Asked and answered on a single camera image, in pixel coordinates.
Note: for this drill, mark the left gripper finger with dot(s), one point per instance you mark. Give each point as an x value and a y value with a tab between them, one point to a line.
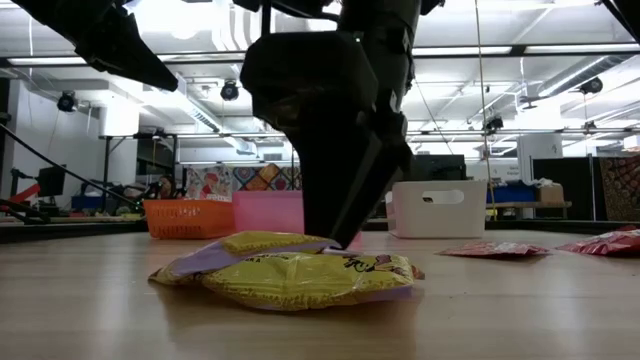
125	55

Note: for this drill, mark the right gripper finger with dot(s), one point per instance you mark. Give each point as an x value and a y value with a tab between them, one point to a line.
392	150
325	150

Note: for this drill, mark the yellow sour candy bag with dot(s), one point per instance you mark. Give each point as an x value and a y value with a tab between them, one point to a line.
300	280
210	260

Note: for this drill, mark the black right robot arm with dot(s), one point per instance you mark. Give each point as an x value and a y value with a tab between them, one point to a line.
631	12

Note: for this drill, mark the red candy bag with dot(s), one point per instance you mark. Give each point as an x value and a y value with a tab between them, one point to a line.
495	249
610	243

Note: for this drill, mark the black computer monitor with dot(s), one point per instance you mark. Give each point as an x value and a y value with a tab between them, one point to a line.
440	167

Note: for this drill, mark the white light strip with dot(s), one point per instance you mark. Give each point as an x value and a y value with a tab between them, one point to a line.
45	61
465	50
582	48

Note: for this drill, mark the colourful patchwork quilt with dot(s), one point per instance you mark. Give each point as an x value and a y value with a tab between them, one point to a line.
260	177

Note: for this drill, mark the black round ceiling fixture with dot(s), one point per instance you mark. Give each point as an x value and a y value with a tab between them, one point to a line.
66	101
591	86
229	91
494	123

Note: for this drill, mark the white plastic bin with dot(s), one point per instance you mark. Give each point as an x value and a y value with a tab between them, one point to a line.
435	220

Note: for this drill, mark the pink plastic bin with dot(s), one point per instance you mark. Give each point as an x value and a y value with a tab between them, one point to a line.
265	212

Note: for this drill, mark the hanging floral cloth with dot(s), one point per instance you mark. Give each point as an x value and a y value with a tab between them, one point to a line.
210	182

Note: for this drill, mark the blue storage bin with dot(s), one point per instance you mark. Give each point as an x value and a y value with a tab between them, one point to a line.
512	194

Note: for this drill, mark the person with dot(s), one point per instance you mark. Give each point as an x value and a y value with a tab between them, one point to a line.
167	186

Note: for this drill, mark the small black monitor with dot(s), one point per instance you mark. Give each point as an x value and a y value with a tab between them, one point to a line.
50	180

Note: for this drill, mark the wooden shelf board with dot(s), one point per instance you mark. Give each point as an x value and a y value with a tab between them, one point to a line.
530	204

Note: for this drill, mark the blue crate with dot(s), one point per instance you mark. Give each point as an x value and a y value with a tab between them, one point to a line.
87	201

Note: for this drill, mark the orange plastic basket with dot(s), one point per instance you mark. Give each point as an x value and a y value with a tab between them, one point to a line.
190	220

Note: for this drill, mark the cardboard box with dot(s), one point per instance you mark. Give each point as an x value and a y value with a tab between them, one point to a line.
551	194

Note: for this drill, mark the red and black stand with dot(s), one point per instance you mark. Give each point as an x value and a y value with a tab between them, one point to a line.
30	192

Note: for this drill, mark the black partition panel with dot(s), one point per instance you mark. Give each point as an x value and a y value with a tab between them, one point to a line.
575	185

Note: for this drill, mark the dark patterned cloth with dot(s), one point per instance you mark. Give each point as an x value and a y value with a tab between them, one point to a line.
620	185

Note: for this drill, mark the black background stand frame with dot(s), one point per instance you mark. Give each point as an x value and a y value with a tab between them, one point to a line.
225	135

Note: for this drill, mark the silver spiral duct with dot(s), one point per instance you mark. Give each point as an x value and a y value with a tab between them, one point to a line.
575	79

